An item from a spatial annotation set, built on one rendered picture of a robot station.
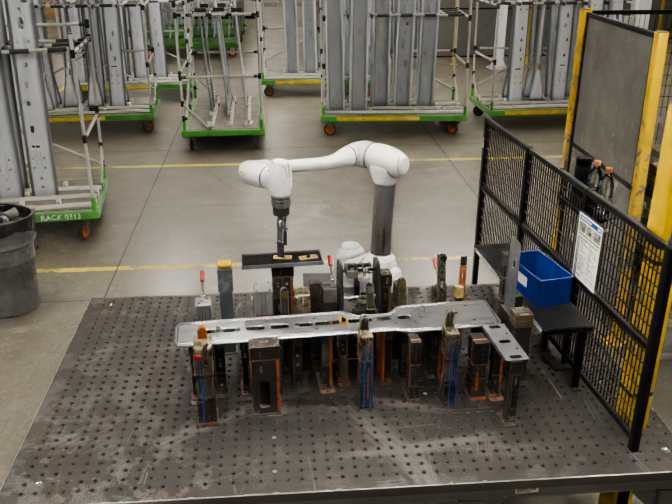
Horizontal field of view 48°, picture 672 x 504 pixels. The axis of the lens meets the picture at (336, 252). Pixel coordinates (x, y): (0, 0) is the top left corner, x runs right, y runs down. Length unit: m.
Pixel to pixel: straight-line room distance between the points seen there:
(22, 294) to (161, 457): 2.92
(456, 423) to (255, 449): 0.81
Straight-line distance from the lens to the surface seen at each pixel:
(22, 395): 4.89
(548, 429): 3.21
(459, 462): 2.98
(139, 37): 12.53
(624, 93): 5.14
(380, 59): 10.24
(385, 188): 3.62
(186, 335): 3.18
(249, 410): 3.21
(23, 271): 5.68
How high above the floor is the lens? 2.56
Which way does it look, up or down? 24 degrees down
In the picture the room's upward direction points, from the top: straight up
